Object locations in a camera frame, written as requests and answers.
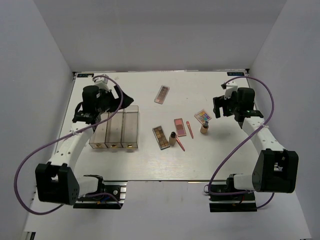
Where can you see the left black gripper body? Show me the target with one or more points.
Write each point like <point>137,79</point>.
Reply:
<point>108,101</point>

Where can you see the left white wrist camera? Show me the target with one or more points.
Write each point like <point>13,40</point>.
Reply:
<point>101,81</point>

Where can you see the pink brown eyeshadow palette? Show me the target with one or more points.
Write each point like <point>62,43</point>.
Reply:
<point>162,94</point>

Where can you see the blue logo sticker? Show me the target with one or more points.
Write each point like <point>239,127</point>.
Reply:
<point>235,74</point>
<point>85,75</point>

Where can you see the clear organizer left compartment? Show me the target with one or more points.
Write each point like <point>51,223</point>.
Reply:
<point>97,140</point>

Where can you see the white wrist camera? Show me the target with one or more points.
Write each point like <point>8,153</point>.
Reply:
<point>229,88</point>
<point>101,81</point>

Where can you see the right blue logo sticker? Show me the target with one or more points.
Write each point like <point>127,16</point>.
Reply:
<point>235,74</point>

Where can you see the pink lip pencil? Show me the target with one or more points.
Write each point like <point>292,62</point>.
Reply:
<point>190,129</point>
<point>180,144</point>

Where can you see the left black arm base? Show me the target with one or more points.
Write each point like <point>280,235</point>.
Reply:
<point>111,197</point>

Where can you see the pink blush palette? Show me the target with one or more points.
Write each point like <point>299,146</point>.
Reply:
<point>180,128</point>

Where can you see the colourful square eyeshadow palette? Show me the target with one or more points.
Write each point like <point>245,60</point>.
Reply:
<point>202,116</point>

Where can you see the brown gold eyeshadow palette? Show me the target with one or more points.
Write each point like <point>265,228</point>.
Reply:
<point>161,139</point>

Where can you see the beige foundation bottle silver cap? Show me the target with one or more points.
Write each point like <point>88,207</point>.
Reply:
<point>204,127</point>

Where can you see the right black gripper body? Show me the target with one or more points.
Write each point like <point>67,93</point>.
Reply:
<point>230,104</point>

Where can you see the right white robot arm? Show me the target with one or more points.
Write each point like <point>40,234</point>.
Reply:
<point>276,168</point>

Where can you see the beige foundation bottle black cap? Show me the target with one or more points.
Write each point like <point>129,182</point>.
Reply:
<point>172,139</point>

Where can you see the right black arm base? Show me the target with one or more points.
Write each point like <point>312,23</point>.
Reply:
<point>231,203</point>

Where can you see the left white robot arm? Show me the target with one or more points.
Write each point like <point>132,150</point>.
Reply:
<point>55,180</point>

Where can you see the left blue logo sticker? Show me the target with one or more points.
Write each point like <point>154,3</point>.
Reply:
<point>85,75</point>

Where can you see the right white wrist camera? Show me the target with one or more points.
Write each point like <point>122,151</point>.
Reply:
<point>229,88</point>

